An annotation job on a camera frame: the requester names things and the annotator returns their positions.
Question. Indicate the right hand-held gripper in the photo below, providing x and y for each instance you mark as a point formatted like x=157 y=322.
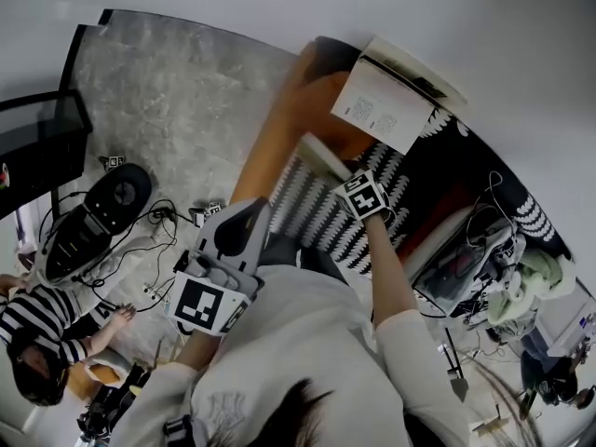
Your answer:
x=363 y=198

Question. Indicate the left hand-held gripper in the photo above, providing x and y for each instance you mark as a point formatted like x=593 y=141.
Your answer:
x=200 y=301

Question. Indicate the green book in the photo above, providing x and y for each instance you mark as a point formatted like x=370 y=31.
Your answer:
x=323 y=156

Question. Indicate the orange sofa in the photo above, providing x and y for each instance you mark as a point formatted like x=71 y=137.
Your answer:
x=279 y=124

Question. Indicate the person's right forearm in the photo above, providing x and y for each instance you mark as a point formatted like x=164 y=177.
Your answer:
x=391 y=268

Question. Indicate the person's left forearm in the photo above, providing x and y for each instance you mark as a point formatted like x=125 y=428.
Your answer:
x=198 y=349

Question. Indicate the small printed tag block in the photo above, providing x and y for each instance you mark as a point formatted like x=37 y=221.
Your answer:
x=207 y=212
x=113 y=162

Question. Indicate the black white striped blanket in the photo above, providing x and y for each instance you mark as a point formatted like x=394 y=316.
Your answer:
x=326 y=212

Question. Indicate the orange cushion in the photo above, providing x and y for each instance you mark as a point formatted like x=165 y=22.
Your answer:
x=437 y=212

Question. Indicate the open white paperback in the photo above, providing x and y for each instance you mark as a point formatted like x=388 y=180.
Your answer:
x=386 y=105

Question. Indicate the white black wearable rig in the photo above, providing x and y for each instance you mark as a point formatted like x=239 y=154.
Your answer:
x=461 y=268

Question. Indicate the person's white sweatshirt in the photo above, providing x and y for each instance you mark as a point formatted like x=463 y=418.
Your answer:
x=302 y=342

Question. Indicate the black round device on floor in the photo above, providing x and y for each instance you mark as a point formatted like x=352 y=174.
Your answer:
x=70 y=245

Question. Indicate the green white plush blanket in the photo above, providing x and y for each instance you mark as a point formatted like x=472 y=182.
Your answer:
x=535 y=282

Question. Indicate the black glass cabinet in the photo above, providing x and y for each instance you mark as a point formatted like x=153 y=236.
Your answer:
x=37 y=156

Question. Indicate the white cabinet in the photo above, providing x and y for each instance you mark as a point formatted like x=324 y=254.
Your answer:
x=572 y=324

